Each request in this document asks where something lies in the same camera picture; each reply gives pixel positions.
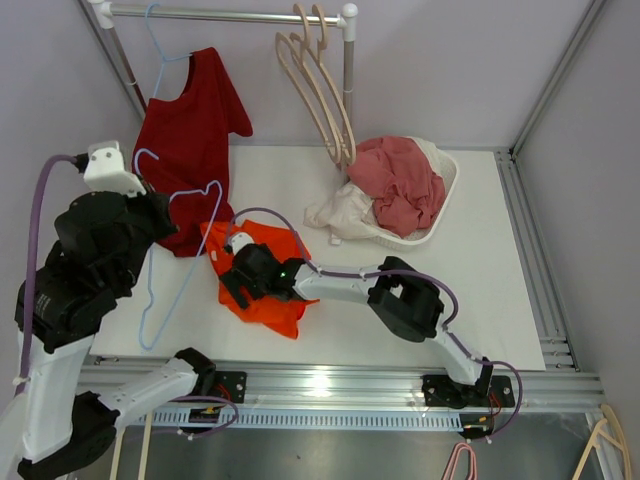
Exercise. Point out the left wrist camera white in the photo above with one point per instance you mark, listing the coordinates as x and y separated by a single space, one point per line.
106 171

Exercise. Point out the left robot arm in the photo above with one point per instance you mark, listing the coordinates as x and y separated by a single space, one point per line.
103 239

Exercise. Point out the orange t shirt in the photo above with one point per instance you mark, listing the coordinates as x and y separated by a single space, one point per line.
280 317

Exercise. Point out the slotted cable duct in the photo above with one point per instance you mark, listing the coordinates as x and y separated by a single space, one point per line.
410 420

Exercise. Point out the metal clothes rack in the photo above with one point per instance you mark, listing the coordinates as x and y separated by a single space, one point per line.
104 13

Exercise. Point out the white plastic basket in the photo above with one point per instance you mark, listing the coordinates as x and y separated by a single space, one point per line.
446 166

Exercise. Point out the dark red t shirt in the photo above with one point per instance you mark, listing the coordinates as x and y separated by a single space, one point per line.
186 148

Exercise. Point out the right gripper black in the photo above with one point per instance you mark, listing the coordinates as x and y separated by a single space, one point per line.
235 281

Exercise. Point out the white t shirt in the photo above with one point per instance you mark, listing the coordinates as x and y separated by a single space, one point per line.
349 213

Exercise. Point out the cream hanger bottom left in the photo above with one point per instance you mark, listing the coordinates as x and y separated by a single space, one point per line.
144 454

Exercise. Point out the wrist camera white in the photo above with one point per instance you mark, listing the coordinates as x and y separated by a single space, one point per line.
237 241
106 171

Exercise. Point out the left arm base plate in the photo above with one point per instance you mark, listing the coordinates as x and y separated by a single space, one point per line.
226 385

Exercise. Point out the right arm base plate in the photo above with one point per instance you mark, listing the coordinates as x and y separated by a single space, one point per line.
440 391

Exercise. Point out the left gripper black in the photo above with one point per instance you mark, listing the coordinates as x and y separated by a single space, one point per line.
159 203

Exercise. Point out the beige hanger bottom right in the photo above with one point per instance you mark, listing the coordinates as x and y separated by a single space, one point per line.
607 440

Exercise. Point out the pink t shirt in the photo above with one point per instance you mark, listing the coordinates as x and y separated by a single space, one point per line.
397 174

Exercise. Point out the aluminium rail frame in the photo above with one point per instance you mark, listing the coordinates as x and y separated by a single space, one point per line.
344 358

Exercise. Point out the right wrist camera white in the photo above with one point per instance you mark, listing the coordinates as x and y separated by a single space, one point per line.
237 241

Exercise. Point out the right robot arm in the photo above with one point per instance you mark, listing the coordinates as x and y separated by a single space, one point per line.
406 301

